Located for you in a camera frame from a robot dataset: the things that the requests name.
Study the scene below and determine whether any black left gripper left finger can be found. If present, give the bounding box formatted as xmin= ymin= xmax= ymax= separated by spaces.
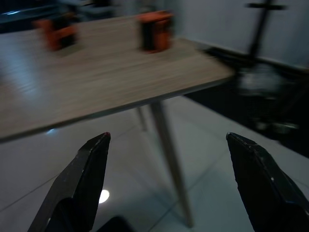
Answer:
xmin=27 ymin=131 xmax=112 ymax=232

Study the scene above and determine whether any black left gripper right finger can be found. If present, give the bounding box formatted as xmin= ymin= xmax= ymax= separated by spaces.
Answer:
xmin=225 ymin=131 xmax=309 ymax=232

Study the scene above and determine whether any light wooden table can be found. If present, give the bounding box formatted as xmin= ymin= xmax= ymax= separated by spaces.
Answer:
xmin=0 ymin=11 xmax=236 ymax=229

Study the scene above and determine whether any orange and black box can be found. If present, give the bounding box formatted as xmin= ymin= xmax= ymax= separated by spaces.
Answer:
xmin=136 ymin=11 xmax=174 ymax=54
xmin=32 ymin=12 xmax=80 ymax=53

